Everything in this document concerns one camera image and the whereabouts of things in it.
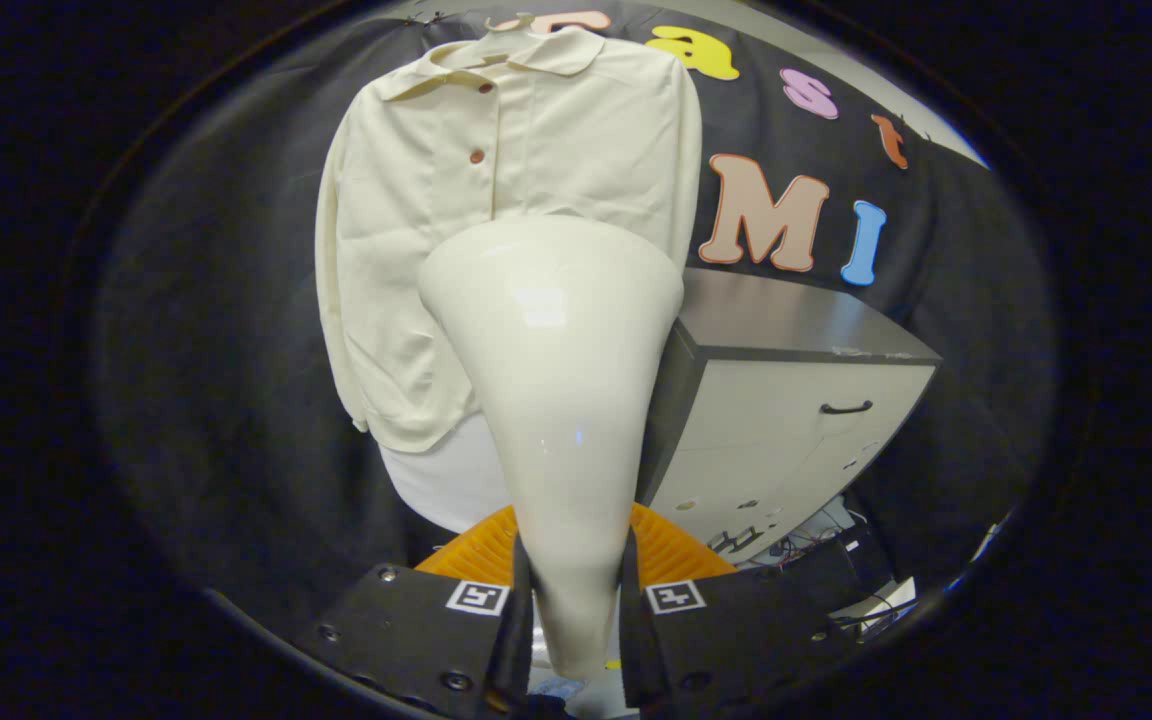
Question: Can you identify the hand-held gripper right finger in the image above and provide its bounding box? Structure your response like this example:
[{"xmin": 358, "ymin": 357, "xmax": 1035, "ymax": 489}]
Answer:
[{"xmin": 619, "ymin": 503, "xmax": 862, "ymax": 716}]

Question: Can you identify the black backdrop cloth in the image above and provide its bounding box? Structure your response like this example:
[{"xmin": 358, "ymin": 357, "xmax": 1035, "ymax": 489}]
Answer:
[{"xmin": 96, "ymin": 5, "xmax": 1057, "ymax": 641}]

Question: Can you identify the cream button-up shirt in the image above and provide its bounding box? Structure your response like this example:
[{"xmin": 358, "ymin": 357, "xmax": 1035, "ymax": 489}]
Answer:
[{"xmin": 314, "ymin": 25, "xmax": 704, "ymax": 454}]

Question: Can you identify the white garment steamer head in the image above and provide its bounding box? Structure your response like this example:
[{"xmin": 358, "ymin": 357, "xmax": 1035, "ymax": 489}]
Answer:
[{"xmin": 416, "ymin": 215, "xmax": 685, "ymax": 681}]

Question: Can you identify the white cabinet with grey top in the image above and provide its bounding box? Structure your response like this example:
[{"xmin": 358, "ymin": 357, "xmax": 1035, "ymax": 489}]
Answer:
[{"xmin": 636, "ymin": 268, "xmax": 943, "ymax": 553}]

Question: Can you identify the white garment under shirt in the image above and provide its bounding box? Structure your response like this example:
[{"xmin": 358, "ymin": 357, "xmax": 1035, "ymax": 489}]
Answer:
[{"xmin": 379, "ymin": 412, "xmax": 513, "ymax": 535}]

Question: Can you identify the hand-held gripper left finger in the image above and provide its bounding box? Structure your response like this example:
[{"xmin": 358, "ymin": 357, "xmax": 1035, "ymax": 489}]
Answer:
[{"xmin": 311, "ymin": 505, "xmax": 535, "ymax": 720}]

